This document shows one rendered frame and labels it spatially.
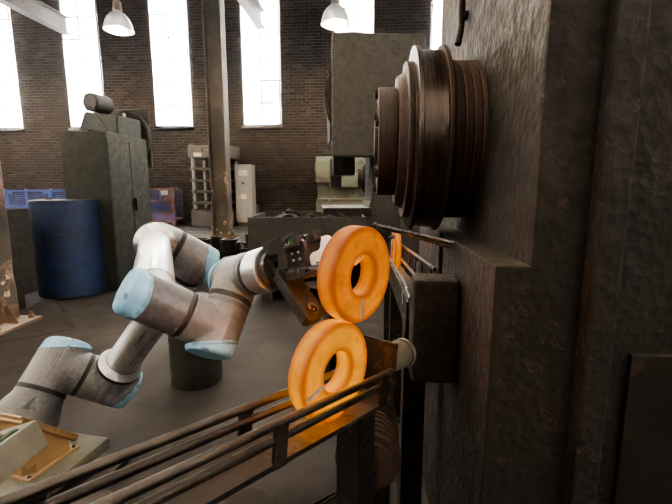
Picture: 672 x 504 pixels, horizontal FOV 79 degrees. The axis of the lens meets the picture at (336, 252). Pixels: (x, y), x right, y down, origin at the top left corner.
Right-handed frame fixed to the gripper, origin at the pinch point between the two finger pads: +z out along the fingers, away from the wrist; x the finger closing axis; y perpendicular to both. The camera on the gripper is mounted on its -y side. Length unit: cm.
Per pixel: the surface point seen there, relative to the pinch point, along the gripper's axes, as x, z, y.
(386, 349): 8.0, -3.7, -16.9
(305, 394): -13.4, -3.6, -16.7
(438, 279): 28.7, -1.2, -8.0
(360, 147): 249, -161, 93
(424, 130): 30.1, 2.6, 24.1
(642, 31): 22, 41, 23
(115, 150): 123, -348, 147
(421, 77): 31.5, 4.1, 35.5
